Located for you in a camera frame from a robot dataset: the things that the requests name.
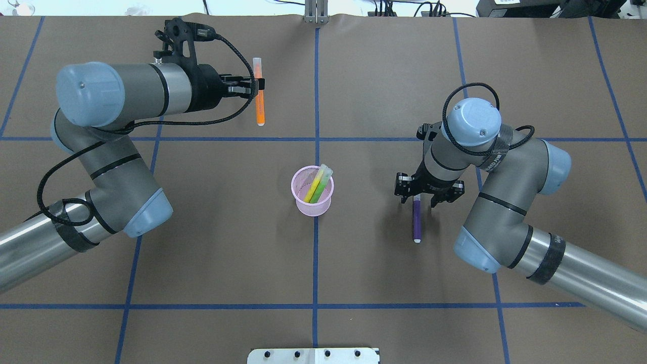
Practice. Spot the pink mesh pen holder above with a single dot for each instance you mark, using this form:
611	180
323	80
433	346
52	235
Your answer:
300	184

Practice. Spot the orange marker pen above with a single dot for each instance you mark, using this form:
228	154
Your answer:
259	99

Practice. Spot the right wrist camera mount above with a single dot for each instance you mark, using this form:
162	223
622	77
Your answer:
427	133

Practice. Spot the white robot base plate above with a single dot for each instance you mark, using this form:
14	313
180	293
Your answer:
315	355

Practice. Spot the yellow marker pen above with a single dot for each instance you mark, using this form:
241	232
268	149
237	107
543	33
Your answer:
315	183

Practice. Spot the black computer box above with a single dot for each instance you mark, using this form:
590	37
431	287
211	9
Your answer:
548	9

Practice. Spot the green marker pen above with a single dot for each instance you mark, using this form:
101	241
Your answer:
320	189

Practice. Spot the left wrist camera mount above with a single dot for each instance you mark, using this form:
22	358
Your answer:
178	38

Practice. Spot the purple marker pen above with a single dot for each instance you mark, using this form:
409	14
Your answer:
416	219

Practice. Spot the aluminium frame post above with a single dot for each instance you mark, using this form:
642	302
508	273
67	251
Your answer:
316	12

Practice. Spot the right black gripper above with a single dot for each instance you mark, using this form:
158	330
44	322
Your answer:
435	184

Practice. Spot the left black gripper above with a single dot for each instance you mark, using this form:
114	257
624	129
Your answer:
205	87

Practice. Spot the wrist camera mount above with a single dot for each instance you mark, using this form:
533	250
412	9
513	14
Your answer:
427	133
178	38

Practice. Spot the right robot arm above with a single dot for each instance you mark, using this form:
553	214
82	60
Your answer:
494	235

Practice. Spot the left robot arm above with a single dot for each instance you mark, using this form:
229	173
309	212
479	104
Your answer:
99	105

